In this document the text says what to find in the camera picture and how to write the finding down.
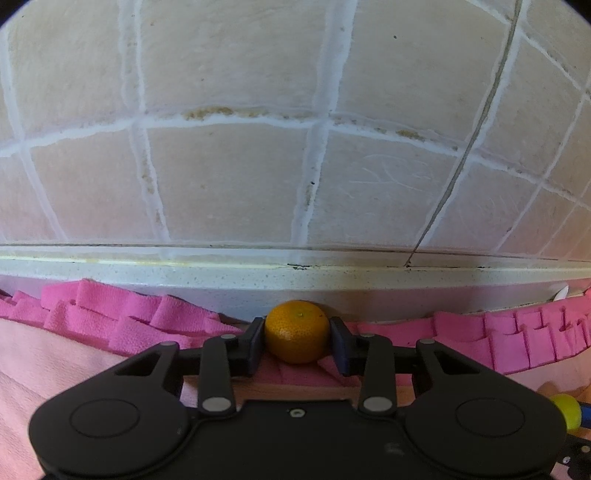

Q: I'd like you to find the black object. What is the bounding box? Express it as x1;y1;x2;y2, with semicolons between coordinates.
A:
561;431;591;480

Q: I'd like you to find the white plastic object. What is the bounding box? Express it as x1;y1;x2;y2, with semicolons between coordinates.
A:
551;285;585;302

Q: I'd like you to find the yellow-green ball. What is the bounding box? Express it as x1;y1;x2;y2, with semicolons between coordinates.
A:
549;394;583;433

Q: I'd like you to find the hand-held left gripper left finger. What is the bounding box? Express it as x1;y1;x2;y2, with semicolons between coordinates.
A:
113;318;267;416

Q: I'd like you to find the small mandarin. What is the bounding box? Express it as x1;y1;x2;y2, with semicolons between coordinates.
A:
264;299;332;365

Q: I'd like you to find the pink frilled cloth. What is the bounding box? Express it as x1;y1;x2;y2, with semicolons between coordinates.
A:
0;278;591;480

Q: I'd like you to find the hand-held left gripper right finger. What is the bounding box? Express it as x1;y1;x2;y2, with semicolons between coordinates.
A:
329;318;481;416

